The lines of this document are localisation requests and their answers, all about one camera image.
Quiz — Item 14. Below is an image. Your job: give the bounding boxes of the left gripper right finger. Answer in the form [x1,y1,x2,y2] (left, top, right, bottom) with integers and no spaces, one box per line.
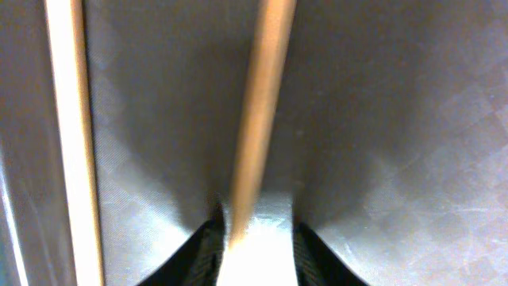
[292,216,367,286]

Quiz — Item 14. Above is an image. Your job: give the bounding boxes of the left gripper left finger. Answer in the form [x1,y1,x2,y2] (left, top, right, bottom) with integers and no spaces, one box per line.
[140,204,225,286]

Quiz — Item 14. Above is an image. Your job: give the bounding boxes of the wooden chopstick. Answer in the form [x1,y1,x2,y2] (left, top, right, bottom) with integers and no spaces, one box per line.
[229,0,296,248]
[44,0,105,285]

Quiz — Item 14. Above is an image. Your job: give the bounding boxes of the brown serving tray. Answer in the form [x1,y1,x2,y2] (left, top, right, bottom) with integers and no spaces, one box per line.
[1,1,507,285]

